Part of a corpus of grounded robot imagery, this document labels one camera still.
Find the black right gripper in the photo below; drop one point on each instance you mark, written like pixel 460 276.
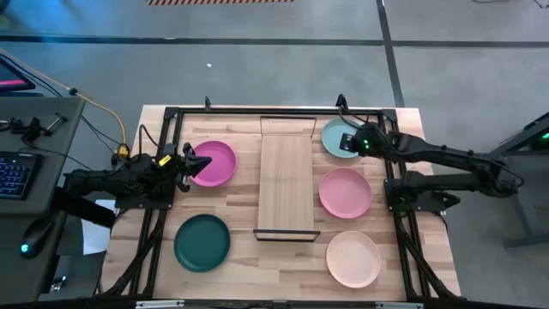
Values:
pixel 372 141

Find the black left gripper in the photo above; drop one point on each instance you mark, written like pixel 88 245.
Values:
pixel 176 165

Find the light blue plate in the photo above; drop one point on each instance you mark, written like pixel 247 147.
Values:
pixel 331 138

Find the magenta plate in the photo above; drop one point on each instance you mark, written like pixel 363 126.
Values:
pixel 219 165

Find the dark green plate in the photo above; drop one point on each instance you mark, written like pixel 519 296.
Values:
pixel 202 243

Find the peach plate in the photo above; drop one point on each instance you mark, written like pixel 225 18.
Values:
pixel 353 259

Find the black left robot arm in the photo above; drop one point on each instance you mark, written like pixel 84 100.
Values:
pixel 103 181

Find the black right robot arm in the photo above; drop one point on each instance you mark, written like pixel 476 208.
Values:
pixel 450 157

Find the pink plate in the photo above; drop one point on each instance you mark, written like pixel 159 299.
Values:
pixel 345 194

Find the black padded bar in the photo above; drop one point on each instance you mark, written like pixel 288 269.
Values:
pixel 81 209

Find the white paper sheet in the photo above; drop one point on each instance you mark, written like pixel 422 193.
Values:
pixel 95 238

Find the grey side desk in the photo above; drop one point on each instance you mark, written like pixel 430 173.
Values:
pixel 38 129

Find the striped hazard floor tape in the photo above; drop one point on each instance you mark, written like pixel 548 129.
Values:
pixel 221 2

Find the black desk clamp tool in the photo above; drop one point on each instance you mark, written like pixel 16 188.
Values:
pixel 32 128

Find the black stand with green light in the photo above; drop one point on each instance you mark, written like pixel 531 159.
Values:
pixel 525 141

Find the black computer mouse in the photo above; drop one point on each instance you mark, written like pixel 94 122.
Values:
pixel 35 237

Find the black backlit keyboard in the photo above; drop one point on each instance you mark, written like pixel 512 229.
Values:
pixel 17 175

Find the small silver metal clip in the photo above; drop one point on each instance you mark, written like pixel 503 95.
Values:
pixel 57 284

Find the computer monitor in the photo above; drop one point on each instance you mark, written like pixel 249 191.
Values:
pixel 13 79

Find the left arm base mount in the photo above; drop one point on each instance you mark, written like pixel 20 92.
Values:
pixel 143 204

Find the black metal table frame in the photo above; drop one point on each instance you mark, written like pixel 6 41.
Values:
pixel 279 111

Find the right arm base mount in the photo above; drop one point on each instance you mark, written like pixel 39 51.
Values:
pixel 429 202

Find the silver table bracket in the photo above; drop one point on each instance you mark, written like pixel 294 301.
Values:
pixel 399 305
pixel 159 304

